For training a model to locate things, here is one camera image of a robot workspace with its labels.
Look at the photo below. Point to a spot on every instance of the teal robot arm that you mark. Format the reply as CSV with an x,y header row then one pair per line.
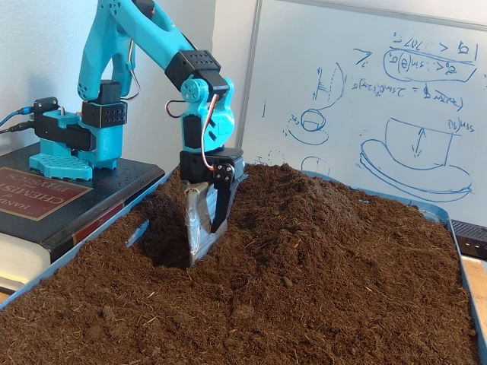
x,y
93,57

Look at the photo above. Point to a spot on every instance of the blue plastic tray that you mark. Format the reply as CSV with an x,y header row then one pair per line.
x,y
433,211

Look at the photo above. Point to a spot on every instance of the black chemistry handbook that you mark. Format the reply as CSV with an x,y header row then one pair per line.
x,y
106,190

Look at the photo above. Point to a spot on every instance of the whiteboard with blue sketches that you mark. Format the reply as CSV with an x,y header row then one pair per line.
x,y
289,57

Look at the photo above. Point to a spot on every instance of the black controller board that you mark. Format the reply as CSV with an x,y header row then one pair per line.
x,y
45,103

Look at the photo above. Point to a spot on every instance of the brown soil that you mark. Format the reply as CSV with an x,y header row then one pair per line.
x,y
304,285

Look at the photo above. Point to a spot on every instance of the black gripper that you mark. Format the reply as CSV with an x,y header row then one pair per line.
x,y
195,164

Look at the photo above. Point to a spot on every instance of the black perforated device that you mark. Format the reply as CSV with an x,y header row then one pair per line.
x,y
472,237

